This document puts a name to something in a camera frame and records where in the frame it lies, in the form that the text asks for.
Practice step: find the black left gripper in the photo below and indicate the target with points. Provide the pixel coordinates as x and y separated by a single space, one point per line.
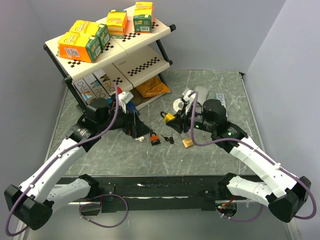
134 126

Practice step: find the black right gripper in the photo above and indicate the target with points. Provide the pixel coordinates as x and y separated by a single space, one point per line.
177 123

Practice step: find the yellow padlock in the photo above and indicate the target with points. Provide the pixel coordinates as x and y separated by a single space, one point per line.
167 116

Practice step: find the orange padlock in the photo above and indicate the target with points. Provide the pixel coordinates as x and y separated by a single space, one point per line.
154 139

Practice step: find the black head key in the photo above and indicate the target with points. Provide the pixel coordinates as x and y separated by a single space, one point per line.
169 140

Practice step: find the long shackle brass padlock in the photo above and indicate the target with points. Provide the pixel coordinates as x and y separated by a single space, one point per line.
186 140

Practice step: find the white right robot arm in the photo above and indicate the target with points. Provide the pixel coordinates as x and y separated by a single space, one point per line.
281 191

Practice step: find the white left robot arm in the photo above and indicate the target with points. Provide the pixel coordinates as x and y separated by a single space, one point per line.
35 200

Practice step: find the white toilet paper roll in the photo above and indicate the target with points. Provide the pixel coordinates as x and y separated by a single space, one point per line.
178 105

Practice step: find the orange honey dijon bag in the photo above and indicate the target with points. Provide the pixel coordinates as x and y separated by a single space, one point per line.
152 87

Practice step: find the teal white RIO box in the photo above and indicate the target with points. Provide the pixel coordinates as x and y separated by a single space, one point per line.
221 98

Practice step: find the right RIO box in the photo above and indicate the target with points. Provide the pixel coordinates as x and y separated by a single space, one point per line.
106 81

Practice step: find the middle RIO box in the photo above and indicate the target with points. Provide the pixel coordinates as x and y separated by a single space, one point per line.
96 86

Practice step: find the beige two tier shelf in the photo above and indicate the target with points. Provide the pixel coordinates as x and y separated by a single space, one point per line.
127 61

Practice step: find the front orange sponge box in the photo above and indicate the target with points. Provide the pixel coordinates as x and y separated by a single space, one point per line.
79 46

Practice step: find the yellow orange sponge pack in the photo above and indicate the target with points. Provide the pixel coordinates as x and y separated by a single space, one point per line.
116 22

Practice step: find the rear yellow sponge box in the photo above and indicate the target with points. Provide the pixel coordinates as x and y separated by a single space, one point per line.
99 30

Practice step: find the green yellow sponge box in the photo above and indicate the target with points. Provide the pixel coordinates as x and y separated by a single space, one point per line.
143 17

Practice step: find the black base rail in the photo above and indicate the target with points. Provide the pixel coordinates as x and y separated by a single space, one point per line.
167 192

